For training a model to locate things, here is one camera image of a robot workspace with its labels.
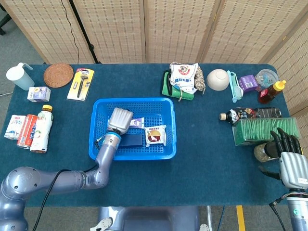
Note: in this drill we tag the black furniture frame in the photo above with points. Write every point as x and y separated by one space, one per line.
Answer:
3 21

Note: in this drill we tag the clear round container with clips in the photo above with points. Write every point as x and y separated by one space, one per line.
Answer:
267 77

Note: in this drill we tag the translucent white spouted jug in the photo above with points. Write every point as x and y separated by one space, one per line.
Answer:
20 78

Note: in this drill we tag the white drink bottle yellow cap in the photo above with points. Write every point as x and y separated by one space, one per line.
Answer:
42 130

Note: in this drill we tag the round woven rattan coaster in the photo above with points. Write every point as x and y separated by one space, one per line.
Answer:
58 75

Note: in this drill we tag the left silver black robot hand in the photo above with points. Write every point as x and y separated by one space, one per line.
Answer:
120 120

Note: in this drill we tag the razor in yellow blister pack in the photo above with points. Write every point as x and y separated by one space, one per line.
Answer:
80 84

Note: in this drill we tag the small white purple carton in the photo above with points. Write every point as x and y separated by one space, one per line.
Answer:
38 94

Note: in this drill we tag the grey-blue robot torso base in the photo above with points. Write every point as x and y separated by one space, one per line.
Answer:
149 219

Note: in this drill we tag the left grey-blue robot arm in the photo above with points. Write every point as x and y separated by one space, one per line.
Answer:
103 158

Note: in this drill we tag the blue plastic perforated basket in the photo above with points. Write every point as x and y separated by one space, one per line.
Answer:
158 154

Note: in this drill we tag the white milk carton red logo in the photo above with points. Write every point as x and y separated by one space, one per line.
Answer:
13 127

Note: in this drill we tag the black stand pole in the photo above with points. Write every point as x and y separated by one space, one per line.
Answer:
86 36

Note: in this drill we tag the dark blue table cloth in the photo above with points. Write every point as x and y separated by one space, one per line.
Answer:
192 173

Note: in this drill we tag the clear box of green sachets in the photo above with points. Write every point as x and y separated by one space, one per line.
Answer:
255 131

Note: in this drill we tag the cream ceramic bowl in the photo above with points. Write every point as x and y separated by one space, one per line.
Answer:
217 80

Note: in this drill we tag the amber squeeze bottle yellow cap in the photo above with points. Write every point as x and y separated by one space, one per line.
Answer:
269 93

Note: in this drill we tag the bamboo folding screen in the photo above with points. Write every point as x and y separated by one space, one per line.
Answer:
168 31

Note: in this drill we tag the white printed cloth bag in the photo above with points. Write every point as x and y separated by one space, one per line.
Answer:
183 74

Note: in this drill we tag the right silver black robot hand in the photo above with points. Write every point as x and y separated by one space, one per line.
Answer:
292 168

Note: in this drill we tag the white snack packet burger picture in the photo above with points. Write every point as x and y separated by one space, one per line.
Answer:
155 136

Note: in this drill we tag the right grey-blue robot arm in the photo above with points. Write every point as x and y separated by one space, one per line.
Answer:
298 211

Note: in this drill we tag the small purple box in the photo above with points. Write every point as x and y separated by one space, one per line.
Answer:
247 83

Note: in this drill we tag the folded green towel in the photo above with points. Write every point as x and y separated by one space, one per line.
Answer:
167 89

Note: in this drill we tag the dark soy sauce bottle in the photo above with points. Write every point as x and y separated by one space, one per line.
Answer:
250 114

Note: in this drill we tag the dark blue rectangular box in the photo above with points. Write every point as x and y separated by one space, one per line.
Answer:
132 140

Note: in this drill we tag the red drink can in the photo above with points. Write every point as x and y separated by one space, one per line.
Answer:
26 131

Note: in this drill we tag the white purple toothpaste tube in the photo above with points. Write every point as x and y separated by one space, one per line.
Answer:
137 122

